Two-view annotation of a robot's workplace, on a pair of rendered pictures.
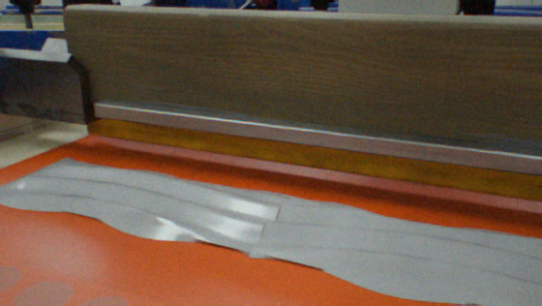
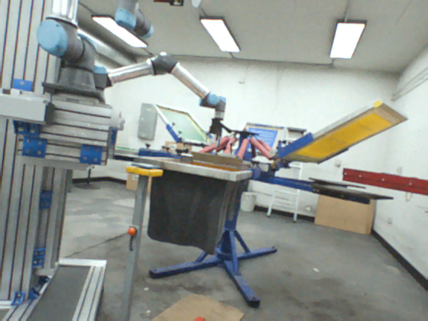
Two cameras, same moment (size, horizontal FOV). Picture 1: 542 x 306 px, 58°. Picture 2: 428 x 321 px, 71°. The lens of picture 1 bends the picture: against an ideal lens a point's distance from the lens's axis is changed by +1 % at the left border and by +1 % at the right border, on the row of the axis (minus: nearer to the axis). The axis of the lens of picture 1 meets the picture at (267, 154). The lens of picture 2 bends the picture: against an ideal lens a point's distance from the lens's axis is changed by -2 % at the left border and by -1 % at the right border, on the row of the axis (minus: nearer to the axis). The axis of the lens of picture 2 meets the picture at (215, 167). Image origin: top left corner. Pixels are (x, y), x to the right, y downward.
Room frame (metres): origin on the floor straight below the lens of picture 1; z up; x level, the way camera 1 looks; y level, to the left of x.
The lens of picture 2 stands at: (-1.85, 0.21, 1.09)
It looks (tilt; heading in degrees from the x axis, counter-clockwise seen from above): 3 degrees down; 354
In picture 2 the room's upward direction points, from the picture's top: 9 degrees clockwise
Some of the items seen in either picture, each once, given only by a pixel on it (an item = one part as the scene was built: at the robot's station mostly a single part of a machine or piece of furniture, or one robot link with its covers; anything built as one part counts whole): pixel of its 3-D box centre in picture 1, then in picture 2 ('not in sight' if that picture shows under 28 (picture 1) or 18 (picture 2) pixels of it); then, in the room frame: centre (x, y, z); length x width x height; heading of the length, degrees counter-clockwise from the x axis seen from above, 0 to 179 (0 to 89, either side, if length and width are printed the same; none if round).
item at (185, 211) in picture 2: not in sight; (183, 209); (-0.16, 0.16, 0.74); 0.45 x 0.03 x 0.43; 68
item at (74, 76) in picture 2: not in sight; (78, 79); (-0.44, 0.71, 1.31); 0.15 x 0.15 x 0.10
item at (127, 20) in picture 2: not in sight; (128, 14); (-0.63, 0.49, 1.55); 0.11 x 0.08 x 0.11; 163
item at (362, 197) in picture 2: not in sight; (297, 185); (0.55, -0.76, 0.91); 1.34 x 0.40 x 0.08; 38
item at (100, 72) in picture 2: not in sight; (95, 76); (0.05, 0.78, 1.42); 0.13 x 0.12 x 0.14; 10
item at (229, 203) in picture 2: not in sight; (228, 210); (-0.02, -0.12, 0.74); 0.46 x 0.04 x 0.42; 158
